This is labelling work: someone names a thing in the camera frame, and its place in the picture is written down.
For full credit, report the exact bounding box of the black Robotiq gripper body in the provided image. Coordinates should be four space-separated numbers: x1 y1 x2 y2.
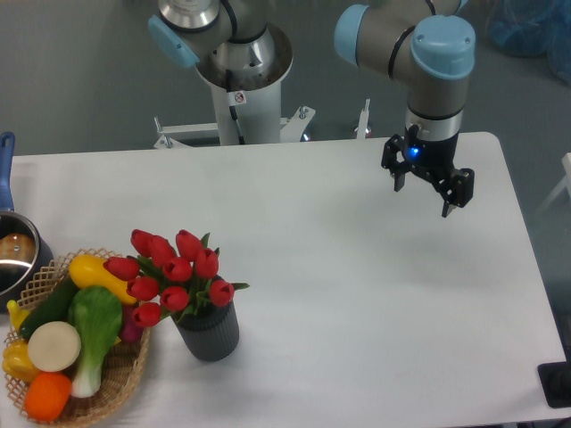
403 125 459 184

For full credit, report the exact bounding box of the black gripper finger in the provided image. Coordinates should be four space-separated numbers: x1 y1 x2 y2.
381 135 412 192
435 169 475 218

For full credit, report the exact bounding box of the red tulip bouquet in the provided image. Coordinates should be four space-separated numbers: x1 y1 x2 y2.
103 229 250 327

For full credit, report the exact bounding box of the dark grey ribbed vase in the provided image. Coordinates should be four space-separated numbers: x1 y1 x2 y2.
170 291 240 362

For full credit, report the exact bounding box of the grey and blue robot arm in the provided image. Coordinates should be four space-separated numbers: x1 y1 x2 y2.
147 1 476 213

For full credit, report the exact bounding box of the blue plastic bag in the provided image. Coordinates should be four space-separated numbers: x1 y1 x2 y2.
486 1 570 85

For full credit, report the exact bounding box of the black device at table edge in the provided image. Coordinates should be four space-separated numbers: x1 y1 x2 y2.
537 362 570 408

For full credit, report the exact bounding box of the purple red radish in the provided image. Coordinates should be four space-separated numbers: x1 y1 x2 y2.
118 306 144 343

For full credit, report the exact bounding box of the yellow squash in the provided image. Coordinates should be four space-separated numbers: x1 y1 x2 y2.
68 254 137 306

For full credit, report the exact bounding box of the green bok choy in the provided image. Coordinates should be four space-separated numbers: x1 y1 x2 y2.
68 285 122 399

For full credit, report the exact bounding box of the woven wicker basket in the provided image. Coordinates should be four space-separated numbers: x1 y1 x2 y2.
1 248 151 427

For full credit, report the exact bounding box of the dark green cucumber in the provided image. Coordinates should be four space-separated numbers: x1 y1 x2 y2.
19 276 79 341

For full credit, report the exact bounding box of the round beige disc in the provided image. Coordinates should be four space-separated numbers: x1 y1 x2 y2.
28 321 81 372

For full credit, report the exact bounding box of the yellow banana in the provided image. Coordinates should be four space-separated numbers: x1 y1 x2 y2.
6 300 30 332

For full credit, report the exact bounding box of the orange fruit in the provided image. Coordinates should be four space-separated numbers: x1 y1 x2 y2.
23 372 72 423

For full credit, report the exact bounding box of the yellow bell pepper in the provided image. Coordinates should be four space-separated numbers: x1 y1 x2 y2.
2 339 40 383

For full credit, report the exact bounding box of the white frame at right edge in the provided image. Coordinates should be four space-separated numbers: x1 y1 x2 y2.
537 152 571 215

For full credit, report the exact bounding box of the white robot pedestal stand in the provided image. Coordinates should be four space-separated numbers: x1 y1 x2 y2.
148 16 316 148

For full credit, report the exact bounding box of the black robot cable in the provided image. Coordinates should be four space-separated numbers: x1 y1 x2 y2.
224 69 246 146

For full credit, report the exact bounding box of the blue handled steel saucepan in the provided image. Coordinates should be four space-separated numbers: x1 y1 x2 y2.
1 132 53 314

